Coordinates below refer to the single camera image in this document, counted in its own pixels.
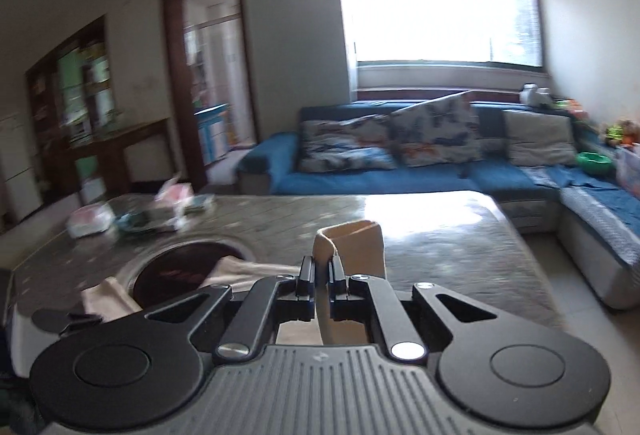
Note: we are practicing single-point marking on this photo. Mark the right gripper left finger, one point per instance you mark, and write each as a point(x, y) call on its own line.
point(271, 301)

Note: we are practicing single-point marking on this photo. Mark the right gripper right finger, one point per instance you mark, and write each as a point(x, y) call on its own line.
point(372, 301)

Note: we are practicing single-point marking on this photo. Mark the cream knit garment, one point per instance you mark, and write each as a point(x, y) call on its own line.
point(359, 245)

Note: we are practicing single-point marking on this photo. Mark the white tissue packet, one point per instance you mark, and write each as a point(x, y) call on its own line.
point(90, 220)

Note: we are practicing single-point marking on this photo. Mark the black round induction cooktop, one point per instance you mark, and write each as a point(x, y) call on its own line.
point(179, 268)

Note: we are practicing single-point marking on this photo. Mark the green card box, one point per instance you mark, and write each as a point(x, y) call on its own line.
point(199, 204)

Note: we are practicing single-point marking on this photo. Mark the pink tissue pack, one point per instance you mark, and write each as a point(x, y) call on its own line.
point(173, 197)

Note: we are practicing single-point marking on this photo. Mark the left butterfly pillow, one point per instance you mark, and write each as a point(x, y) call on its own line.
point(358, 144)

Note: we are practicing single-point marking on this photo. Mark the butterfly pillow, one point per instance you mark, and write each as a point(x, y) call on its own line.
point(441, 130)
point(358, 144)

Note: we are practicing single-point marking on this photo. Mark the dark wooden chair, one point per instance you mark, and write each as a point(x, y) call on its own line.
point(110, 153)

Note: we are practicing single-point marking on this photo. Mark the blue white cabinet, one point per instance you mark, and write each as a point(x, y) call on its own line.
point(213, 132)

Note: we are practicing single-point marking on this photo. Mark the right butterfly pillow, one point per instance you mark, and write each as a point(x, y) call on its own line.
point(441, 130)

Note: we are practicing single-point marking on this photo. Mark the dark wooden shelf cabinet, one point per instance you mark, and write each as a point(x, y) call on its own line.
point(70, 100)

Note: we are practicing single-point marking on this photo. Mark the blue sectional sofa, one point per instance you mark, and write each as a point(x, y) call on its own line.
point(595, 220)

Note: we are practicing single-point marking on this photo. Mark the grey plain cushion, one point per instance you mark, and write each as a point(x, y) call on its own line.
point(536, 139)

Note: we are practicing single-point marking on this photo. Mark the panda plush toy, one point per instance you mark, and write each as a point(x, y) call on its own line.
point(533, 96)

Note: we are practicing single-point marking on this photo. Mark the green plastic bowl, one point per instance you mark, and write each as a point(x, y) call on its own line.
point(594, 164)

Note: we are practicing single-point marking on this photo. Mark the window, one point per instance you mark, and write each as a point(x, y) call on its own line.
point(456, 32)

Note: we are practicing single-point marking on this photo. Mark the clear plastic storage box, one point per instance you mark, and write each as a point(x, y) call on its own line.
point(628, 170)

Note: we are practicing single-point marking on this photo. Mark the small plush toys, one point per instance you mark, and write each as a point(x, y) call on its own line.
point(623, 133)

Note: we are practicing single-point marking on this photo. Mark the brown wooden door frame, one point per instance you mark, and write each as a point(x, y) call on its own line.
point(180, 89)

